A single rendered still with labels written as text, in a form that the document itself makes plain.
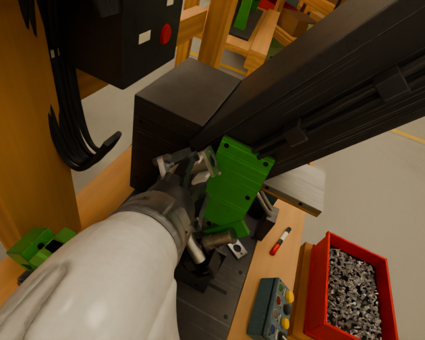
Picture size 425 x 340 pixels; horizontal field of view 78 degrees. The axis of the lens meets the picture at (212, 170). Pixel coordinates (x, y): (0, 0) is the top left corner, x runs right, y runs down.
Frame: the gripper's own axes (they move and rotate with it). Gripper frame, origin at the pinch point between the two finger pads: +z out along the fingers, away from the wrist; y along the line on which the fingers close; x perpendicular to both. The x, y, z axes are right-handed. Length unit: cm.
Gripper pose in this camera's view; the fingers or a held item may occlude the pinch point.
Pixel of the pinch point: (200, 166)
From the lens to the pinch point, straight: 51.6
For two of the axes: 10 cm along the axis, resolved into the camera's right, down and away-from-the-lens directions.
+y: -3.6, -9.0, -2.5
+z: 2.1, -3.4, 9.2
